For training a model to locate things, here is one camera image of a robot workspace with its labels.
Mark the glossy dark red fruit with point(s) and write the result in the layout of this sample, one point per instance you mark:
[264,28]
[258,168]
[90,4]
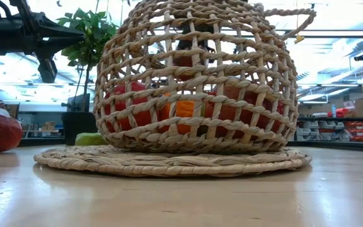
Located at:
[228,112]

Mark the dark background monitor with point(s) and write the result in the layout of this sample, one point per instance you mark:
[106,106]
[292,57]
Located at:
[77,104]

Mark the red background object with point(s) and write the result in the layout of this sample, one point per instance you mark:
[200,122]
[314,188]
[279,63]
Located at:
[340,112]

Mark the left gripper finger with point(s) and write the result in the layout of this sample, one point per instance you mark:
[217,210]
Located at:
[55,28]
[54,42]

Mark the woven straw basket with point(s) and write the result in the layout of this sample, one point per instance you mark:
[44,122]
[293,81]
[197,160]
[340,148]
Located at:
[169,143]

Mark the green potted plant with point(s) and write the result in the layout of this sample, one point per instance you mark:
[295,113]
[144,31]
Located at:
[85,41]

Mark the orange patterned cloth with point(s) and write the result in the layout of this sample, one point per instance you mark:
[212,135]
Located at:
[14,110]

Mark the green cucumber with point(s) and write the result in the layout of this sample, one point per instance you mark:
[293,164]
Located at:
[88,139]

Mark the round woven straw mat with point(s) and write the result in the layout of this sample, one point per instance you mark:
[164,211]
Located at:
[169,165]

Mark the background shelf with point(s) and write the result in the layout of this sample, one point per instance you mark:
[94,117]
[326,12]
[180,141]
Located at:
[43,126]

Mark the storage shelf with bins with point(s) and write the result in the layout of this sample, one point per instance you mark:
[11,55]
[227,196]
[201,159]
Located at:
[326,130]

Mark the yellow hanging tag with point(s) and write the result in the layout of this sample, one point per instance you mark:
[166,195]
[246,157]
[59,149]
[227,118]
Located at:
[298,38]

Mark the black ceiling camera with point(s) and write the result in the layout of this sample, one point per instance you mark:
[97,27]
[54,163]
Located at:
[361,57]

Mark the blue bottle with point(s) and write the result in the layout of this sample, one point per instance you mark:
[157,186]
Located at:
[334,111]

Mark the yellow bell pepper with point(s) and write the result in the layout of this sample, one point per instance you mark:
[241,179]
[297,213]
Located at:
[184,108]

